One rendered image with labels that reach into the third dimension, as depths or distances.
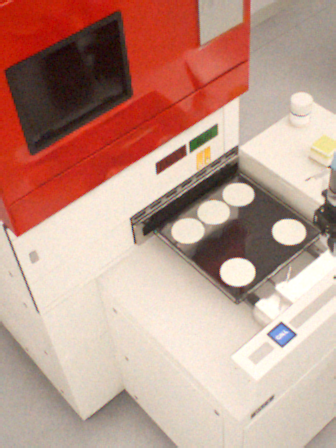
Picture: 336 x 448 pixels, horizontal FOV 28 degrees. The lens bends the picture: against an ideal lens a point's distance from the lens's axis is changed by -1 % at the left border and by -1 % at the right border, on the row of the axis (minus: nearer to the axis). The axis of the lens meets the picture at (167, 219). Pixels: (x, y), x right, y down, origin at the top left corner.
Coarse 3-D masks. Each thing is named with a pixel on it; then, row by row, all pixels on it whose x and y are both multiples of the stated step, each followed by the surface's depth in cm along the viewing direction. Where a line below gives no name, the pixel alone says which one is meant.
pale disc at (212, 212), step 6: (204, 204) 210; (210, 204) 210; (216, 204) 210; (222, 204) 210; (198, 210) 209; (204, 210) 209; (210, 210) 209; (216, 210) 208; (222, 210) 208; (228, 210) 208; (198, 216) 207; (204, 216) 207; (210, 216) 207; (216, 216) 207; (222, 216) 207; (228, 216) 207; (210, 222) 205; (216, 222) 205
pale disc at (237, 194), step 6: (228, 186) 215; (234, 186) 215; (240, 186) 214; (246, 186) 214; (228, 192) 213; (234, 192) 213; (240, 192) 213; (246, 192) 212; (252, 192) 212; (228, 198) 211; (234, 198) 211; (240, 198) 211; (246, 198) 211; (252, 198) 211; (234, 204) 209; (240, 204) 209; (246, 204) 209
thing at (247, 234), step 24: (216, 192) 213; (264, 192) 212; (192, 216) 207; (240, 216) 206; (264, 216) 205; (288, 216) 205; (216, 240) 201; (240, 240) 200; (264, 240) 199; (216, 264) 195; (264, 264) 193; (240, 288) 188
